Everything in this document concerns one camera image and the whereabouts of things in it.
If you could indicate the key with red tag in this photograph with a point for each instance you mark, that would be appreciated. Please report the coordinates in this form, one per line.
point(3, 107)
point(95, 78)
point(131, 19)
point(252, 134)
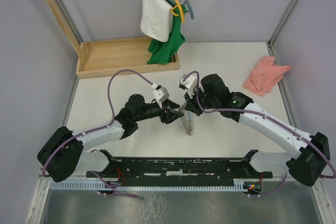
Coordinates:
point(169, 110)

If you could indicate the wooden rack post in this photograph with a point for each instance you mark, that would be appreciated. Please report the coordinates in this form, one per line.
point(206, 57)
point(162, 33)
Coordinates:
point(65, 22)

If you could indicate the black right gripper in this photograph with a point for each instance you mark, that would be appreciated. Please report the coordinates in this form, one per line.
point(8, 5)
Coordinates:
point(190, 104)

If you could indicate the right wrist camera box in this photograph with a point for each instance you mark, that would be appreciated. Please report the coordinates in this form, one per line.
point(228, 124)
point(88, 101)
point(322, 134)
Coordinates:
point(189, 84)

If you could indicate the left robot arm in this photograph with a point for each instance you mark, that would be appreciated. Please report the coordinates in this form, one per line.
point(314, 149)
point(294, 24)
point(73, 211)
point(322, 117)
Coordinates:
point(66, 152)

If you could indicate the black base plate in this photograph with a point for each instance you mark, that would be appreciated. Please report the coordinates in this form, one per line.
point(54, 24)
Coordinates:
point(180, 172)

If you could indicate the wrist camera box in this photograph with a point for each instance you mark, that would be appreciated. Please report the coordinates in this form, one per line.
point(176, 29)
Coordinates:
point(189, 84)
point(160, 93)

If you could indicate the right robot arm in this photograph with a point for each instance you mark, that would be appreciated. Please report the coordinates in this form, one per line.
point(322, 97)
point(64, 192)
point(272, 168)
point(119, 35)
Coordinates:
point(304, 155)

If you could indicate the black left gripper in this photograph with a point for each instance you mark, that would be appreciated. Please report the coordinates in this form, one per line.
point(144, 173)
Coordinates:
point(169, 117)

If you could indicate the pink cloth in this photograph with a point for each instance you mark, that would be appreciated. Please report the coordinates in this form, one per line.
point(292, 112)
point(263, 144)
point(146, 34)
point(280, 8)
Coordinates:
point(265, 76)

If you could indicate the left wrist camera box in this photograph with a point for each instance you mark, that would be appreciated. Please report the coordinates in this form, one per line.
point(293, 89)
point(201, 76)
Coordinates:
point(160, 93)

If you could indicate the wooden tray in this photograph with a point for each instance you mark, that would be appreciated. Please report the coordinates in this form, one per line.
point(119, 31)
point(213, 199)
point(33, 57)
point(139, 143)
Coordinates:
point(105, 58)

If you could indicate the white towel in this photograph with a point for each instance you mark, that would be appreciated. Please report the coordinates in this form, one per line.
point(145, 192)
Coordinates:
point(156, 20)

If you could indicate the green garment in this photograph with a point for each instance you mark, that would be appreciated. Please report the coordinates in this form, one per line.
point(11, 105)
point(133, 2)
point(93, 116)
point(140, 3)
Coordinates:
point(162, 52)

